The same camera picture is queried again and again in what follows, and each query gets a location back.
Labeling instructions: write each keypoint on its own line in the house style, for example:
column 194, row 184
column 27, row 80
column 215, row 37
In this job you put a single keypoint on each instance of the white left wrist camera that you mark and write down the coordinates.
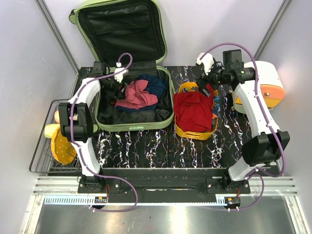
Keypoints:
column 120, row 72

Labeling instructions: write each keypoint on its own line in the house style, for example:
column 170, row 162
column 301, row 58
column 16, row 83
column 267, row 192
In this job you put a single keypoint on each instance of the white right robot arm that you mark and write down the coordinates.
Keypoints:
column 268, row 142

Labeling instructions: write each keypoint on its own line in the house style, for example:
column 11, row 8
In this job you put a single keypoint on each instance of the white orange drawer cabinet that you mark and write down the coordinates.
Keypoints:
column 269, row 83

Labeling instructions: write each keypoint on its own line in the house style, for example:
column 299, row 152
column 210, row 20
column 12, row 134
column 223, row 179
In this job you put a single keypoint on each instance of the black marble pattern mat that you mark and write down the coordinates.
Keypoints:
column 165, row 149

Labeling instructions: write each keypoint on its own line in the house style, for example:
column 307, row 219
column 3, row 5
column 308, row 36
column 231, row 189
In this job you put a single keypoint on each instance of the orange plastic basket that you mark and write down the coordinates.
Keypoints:
column 190, row 87

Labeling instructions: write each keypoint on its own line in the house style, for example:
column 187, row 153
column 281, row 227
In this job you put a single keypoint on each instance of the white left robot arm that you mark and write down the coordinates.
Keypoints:
column 77, row 126

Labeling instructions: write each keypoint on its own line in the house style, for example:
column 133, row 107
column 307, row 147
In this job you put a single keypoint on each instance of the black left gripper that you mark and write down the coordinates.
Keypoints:
column 115, row 92

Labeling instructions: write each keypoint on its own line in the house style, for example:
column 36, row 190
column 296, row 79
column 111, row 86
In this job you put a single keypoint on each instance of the colourful patterned shorts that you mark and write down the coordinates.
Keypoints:
column 215, row 107

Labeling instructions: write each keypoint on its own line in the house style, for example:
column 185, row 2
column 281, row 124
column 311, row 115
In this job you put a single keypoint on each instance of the black wire basket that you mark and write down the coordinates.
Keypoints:
column 42, row 161

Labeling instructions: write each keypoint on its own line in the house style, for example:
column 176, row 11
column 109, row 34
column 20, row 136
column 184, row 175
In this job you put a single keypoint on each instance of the green hard-shell suitcase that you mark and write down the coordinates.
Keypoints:
column 129, row 31

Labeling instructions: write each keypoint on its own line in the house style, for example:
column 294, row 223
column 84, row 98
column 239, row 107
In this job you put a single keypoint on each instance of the pink cup in basket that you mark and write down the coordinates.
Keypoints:
column 56, row 117

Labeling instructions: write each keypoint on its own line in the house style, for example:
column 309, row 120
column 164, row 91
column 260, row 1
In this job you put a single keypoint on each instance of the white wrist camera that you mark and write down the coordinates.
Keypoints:
column 120, row 72
column 206, row 61

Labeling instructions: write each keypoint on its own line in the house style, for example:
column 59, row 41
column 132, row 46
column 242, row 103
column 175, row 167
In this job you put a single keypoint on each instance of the navy blue garment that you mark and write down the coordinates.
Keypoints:
column 156, row 86

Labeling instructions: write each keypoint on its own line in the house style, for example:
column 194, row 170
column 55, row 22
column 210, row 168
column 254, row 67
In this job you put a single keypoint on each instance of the yellow dotted plate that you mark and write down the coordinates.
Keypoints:
column 62, row 150

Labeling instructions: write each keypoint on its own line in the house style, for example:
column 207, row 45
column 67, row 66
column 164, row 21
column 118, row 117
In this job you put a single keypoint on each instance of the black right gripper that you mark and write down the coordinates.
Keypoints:
column 204, row 80

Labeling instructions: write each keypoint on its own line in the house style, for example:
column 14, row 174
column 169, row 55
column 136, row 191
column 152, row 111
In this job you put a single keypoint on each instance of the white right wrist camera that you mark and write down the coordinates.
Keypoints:
column 206, row 61

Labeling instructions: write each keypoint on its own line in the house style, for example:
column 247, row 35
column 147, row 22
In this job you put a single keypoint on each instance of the red garment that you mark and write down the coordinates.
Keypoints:
column 193, row 111

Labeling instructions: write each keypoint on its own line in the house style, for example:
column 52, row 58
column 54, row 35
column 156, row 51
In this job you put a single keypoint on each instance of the yellow cup in basket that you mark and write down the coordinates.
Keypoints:
column 51, row 129

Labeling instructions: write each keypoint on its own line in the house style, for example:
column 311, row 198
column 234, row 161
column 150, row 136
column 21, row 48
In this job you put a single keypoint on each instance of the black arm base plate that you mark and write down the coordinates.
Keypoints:
column 211, row 181

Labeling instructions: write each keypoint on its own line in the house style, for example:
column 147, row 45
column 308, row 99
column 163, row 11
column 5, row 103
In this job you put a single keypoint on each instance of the aluminium rail frame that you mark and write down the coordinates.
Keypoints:
column 63, row 190

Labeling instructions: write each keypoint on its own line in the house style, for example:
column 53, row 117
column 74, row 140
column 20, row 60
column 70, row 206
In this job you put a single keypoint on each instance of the pink maroon garment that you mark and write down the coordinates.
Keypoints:
column 136, row 97

